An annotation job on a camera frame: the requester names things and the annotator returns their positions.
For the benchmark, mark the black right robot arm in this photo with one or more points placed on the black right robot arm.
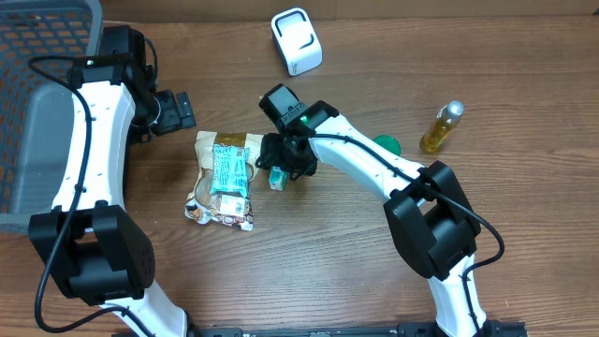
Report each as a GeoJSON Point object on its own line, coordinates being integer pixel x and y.
{"type": "Point", "coordinates": [431, 222]}

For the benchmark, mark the green lid white jar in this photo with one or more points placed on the green lid white jar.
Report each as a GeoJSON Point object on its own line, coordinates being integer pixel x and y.
{"type": "Point", "coordinates": [389, 143]}

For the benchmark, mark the white labelled snack packet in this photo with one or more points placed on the white labelled snack packet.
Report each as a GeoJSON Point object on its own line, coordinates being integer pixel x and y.
{"type": "Point", "coordinates": [223, 209]}

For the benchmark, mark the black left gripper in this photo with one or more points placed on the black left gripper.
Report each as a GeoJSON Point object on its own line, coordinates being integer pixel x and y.
{"type": "Point", "coordinates": [175, 120]}

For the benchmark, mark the yellow oil bottle silver cap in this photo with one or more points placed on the yellow oil bottle silver cap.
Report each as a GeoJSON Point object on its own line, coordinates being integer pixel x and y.
{"type": "Point", "coordinates": [445, 121]}

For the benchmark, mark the white barcode scanner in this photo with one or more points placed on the white barcode scanner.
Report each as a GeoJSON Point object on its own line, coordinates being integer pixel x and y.
{"type": "Point", "coordinates": [296, 41]}

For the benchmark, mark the teal snack packet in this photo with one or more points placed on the teal snack packet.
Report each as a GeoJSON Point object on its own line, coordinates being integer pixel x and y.
{"type": "Point", "coordinates": [230, 174]}

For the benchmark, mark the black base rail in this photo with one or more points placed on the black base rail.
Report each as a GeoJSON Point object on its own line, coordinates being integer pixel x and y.
{"type": "Point", "coordinates": [493, 328]}

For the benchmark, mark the brown cardboard back panel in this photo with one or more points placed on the brown cardboard back panel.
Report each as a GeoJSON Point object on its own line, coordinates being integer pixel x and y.
{"type": "Point", "coordinates": [155, 11]}

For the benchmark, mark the green white Kleenex tissue pack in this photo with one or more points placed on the green white Kleenex tissue pack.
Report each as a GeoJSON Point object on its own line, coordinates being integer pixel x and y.
{"type": "Point", "coordinates": [277, 179]}

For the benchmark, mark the grey plastic mesh basket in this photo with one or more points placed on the grey plastic mesh basket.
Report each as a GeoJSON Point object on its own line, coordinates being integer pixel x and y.
{"type": "Point", "coordinates": [36, 114]}

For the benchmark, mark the brown snack packet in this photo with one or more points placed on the brown snack packet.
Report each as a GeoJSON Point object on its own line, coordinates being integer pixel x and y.
{"type": "Point", "coordinates": [204, 148]}

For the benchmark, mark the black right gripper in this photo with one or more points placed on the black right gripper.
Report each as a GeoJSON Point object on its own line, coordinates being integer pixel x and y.
{"type": "Point", "coordinates": [273, 156]}

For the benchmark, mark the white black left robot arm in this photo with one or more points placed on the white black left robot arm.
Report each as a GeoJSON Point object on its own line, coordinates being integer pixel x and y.
{"type": "Point", "coordinates": [91, 248]}

